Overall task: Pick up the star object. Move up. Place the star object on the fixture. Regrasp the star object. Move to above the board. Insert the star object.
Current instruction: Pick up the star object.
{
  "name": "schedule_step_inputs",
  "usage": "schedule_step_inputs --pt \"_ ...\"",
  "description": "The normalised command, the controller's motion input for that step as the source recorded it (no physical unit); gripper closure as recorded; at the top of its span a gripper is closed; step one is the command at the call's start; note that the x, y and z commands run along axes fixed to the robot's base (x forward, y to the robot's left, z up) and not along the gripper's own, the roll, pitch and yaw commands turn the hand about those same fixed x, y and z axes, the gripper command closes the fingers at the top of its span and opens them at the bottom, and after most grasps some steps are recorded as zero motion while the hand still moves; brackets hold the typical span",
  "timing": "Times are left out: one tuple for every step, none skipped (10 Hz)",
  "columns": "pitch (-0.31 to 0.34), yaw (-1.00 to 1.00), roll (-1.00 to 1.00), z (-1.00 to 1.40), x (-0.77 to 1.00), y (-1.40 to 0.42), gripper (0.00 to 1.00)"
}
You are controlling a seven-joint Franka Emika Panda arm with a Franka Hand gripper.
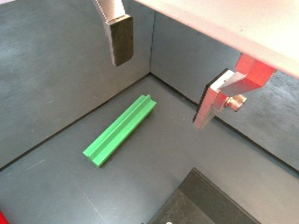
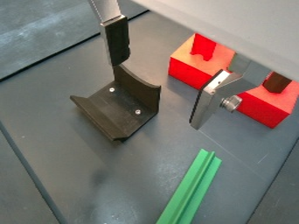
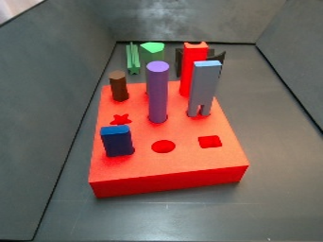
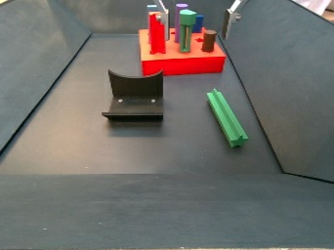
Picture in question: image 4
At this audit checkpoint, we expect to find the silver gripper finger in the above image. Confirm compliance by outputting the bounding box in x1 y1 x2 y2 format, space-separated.
222 0 250 39
153 0 170 41

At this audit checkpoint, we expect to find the brown hexagonal peg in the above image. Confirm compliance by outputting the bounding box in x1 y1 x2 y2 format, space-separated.
202 30 217 53

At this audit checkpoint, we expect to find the black curved fixture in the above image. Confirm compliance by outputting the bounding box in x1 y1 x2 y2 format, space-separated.
102 71 165 120

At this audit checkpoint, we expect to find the green pentagon peg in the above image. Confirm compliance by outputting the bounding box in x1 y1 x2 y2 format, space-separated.
179 9 197 53

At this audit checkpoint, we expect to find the purple cylinder peg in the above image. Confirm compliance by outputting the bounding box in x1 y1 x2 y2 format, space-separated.
175 3 189 43

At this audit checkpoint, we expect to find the dark blue rounded peg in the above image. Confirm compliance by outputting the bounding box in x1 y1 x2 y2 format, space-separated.
193 15 203 33

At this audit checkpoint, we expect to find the red notched block peg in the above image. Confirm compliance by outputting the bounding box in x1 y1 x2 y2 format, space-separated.
149 13 166 55

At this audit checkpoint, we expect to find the light blue arch peg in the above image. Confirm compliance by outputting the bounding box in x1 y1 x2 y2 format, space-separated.
146 5 158 12

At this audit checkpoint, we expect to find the red peg board base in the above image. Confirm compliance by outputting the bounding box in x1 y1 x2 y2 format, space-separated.
139 29 226 76

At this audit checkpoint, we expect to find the green star-shaped bar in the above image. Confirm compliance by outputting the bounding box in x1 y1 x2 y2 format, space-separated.
207 89 250 147

